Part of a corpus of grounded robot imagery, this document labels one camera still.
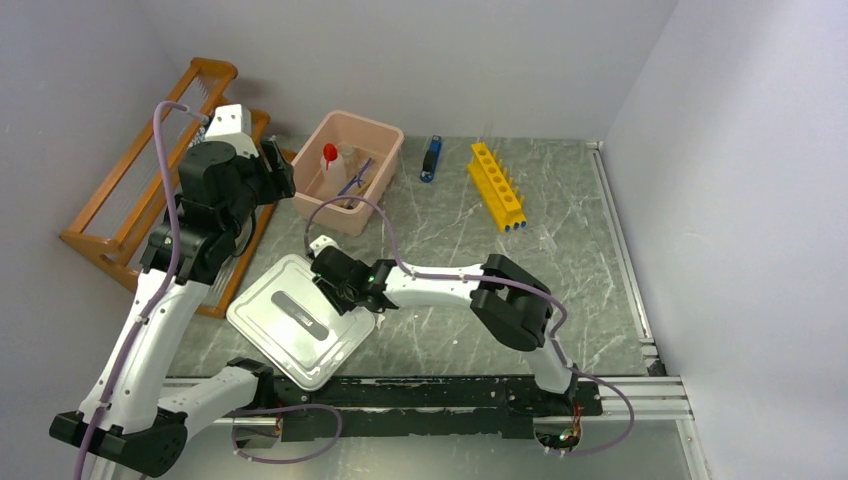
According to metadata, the white bin lid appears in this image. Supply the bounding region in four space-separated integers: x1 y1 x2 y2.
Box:
226 254 377 391

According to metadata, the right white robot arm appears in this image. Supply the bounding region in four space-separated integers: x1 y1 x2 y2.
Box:
307 245 578 414

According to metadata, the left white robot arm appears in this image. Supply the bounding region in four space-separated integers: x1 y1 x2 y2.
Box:
49 137 296 478

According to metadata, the red cap wash bottle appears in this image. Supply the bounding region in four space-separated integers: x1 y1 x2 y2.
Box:
321 143 350 194

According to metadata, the pink plastic bin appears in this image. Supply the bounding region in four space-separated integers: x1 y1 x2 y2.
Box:
293 110 404 236

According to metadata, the blue stapler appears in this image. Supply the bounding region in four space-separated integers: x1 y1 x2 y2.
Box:
419 135 442 183

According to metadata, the yellow test tube rack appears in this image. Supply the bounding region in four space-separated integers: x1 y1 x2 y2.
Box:
467 142 528 233

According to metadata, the black mounting rail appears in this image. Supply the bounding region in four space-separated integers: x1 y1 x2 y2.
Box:
231 375 603 442

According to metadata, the aluminium frame rail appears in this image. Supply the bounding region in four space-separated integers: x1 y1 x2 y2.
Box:
89 377 713 480

